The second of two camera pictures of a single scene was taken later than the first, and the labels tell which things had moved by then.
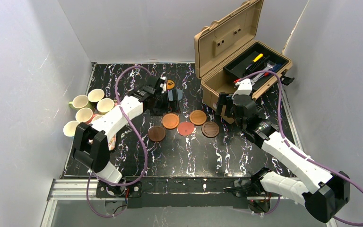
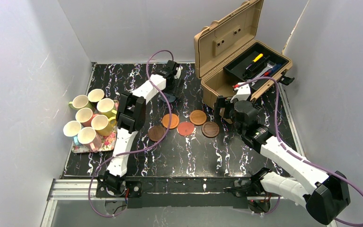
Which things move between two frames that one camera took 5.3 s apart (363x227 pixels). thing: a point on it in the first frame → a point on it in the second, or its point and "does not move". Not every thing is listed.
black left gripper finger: [174, 105] → [174, 87]
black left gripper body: [165, 102] → [174, 82]
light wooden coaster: [197, 117] does not move
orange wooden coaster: [170, 120] does not move
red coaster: [185, 128] does not move
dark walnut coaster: [210, 129] does not move
